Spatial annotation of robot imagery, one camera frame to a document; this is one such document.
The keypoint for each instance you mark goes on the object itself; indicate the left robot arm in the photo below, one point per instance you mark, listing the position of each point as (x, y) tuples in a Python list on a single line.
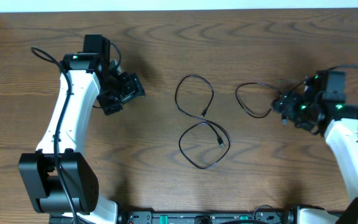
[(56, 176)]

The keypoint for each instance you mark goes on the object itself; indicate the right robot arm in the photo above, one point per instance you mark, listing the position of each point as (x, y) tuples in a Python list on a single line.
[(322, 109)]

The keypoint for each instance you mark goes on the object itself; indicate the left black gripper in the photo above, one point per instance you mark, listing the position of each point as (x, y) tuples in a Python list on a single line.
[(129, 90)]

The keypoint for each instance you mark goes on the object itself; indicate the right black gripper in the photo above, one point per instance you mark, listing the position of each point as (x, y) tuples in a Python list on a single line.
[(285, 105)]

